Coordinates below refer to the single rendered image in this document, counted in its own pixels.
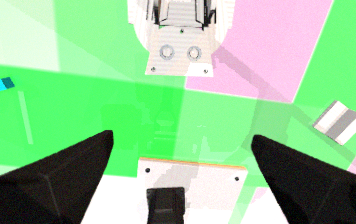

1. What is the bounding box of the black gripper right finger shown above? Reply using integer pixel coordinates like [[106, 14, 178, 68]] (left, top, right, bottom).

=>
[[250, 135, 356, 224]]

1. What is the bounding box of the light blue rectangular block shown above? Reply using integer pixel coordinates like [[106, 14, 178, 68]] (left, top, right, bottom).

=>
[[0, 77, 15, 91]]

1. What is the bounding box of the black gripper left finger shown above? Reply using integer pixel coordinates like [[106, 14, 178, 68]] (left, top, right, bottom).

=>
[[0, 130, 114, 224]]

